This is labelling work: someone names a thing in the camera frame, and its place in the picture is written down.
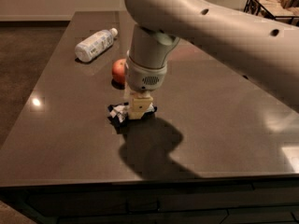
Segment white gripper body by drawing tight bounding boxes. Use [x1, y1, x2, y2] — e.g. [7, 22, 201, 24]
[125, 55, 167, 92]

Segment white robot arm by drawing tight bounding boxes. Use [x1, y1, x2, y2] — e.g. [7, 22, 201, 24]
[124, 0, 299, 112]

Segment red apple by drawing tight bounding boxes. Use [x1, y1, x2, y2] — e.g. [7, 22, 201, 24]
[112, 59, 126, 85]

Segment white plastic bottle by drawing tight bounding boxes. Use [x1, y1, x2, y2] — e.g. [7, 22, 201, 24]
[75, 28, 118, 63]

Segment paper packets in basket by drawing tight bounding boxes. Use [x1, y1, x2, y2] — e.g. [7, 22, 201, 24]
[251, 0, 299, 25]

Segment black wire basket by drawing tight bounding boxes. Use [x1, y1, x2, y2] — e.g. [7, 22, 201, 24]
[243, 0, 299, 26]

